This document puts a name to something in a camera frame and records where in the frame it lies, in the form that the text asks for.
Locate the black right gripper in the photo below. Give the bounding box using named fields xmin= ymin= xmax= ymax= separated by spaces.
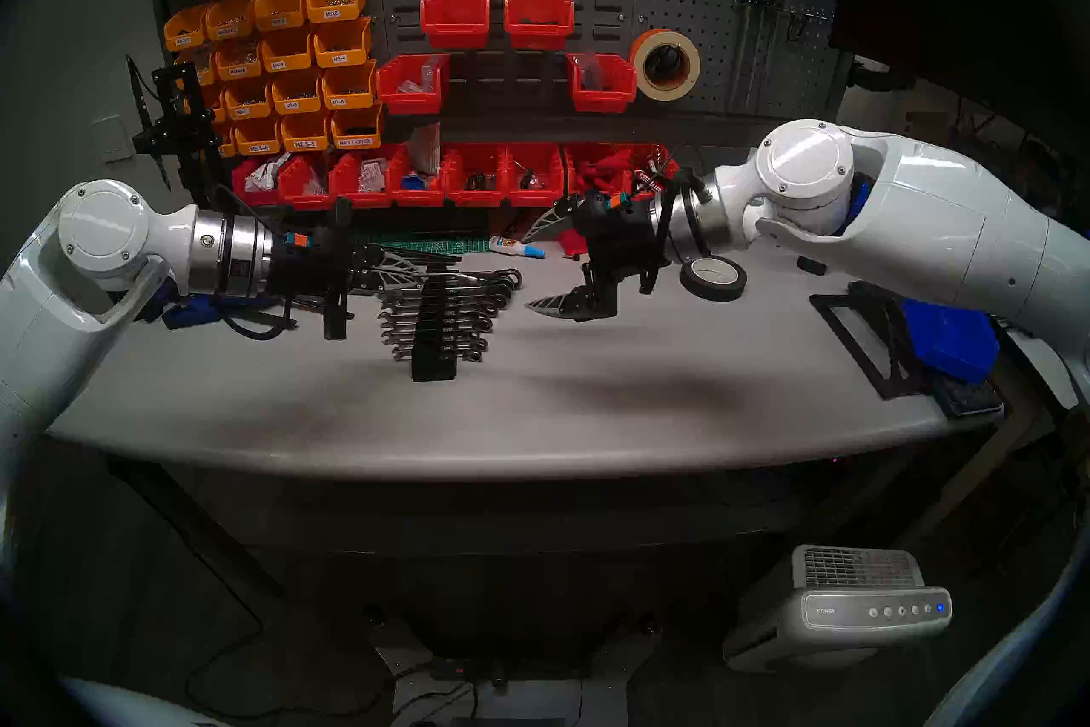
xmin=519 ymin=190 xmax=671 ymax=324

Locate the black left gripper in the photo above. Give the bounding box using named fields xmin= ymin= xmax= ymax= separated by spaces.
xmin=268 ymin=197 xmax=428 ymax=343

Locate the black wrench holder case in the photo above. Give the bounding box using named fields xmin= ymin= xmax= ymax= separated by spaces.
xmin=411 ymin=270 xmax=462 ymax=383

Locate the large chrome ratchet wrench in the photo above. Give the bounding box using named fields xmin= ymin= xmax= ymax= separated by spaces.
xmin=381 ymin=289 xmax=512 ymax=310
xmin=379 ymin=279 xmax=519 ymax=302

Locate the green cutting mat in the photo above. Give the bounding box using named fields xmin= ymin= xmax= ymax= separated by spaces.
xmin=358 ymin=236 xmax=493 ymax=262

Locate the medium chrome ratchet wrench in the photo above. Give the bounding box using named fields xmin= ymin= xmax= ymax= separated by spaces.
xmin=379 ymin=310 xmax=500 ymax=329
xmin=383 ymin=329 xmax=493 ymax=345
xmin=381 ymin=321 xmax=496 ymax=337

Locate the bagged user manual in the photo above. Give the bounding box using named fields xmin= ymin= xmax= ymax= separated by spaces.
xmin=407 ymin=122 xmax=444 ymax=177

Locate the yellow bin labelled HEX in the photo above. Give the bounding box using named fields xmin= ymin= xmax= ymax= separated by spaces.
xmin=330 ymin=102 xmax=386 ymax=150

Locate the black tape roll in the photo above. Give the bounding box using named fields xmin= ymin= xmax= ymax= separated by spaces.
xmin=679 ymin=254 xmax=749 ymax=303

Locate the white plastic bag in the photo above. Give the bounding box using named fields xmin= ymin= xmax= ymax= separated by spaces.
xmin=245 ymin=155 xmax=290 ymax=191

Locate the yellow bin labelled M2.5-5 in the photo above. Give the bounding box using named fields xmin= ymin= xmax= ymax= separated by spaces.
xmin=279 ymin=110 xmax=333 ymax=152

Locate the yellow bin labelled M3-6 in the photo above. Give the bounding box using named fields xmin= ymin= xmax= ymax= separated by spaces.
xmin=321 ymin=59 xmax=378 ymax=111

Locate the yellow bin labelled M2.5-6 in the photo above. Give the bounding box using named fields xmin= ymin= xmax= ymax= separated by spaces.
xmin=232 ymin=116 xmax=284 ymax=155

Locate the yellow bin labelled M3-8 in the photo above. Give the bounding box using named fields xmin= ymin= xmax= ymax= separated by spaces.
xmin=270 ymin=68 xmax=326 ymax=115

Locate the yellow bin labelled M3-12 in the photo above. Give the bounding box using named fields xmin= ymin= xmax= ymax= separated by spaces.
xmin=223 ymin=76 xmax=275 ymax=121

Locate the cream masking tape roll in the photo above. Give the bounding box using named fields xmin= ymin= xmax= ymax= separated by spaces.
xmin=630 ymin=29 xmax=703 ymax=103

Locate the yellow bin labelled M3-4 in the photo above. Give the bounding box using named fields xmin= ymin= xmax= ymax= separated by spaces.
xmin=313 ymin=17 xmax=374 ymax=69

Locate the yellow bin labelled M4-6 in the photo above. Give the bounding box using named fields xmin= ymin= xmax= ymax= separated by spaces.
xmin=260 ymin=27 xmax=318 ymax=73

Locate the black soldering tool stand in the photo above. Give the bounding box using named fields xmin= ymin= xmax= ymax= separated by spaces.
xmin=132 ymin=63 xmax=235 ymax=211

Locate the yellow bin labelled M4X4X6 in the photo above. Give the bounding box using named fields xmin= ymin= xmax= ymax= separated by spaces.
xmin=213 ymin=35 xmax=265 ymax=81

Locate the blue plastic bin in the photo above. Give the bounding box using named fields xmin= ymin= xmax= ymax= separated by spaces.
xmin=901 ymin=299 xmax=1001 ymax=385
xmin=845 ymin=178 xmax=874 ymax=234

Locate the black angled stand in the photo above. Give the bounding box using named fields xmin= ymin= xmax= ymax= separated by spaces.
xmin=809 ymin=281 xmax=938 ymax=402

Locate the black soldering pen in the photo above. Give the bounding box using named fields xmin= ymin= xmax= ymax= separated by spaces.
xmin=124 ymin=54 xmax=171 ymax=191

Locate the black power strip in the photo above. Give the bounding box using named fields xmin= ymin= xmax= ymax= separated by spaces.
xmin=430 ymin=653 xmax=594 ymax=684

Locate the black keyboard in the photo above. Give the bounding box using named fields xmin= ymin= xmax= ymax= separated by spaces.
xmin=931 ymin=374 xmax=1006 ymax=420

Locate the white air purifier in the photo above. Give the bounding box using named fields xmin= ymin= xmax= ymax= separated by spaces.
xmin=724 ymin=545 xmax=953 ymax=675

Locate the red wall-hung parts bin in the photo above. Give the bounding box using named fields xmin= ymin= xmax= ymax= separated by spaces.
xmin=504 ymin=0 xmax=576 ymax=51
xmin=565 ymin=53 xmax=638 ymax=114
xmin=420 ymin=0 xmax=493 ymax=50
xmin=376 ymin=54 xmax=451 ymax=115

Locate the white wall switch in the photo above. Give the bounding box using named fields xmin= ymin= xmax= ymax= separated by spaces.
xmin=91 ymin=114 xmax=135 ymax=166

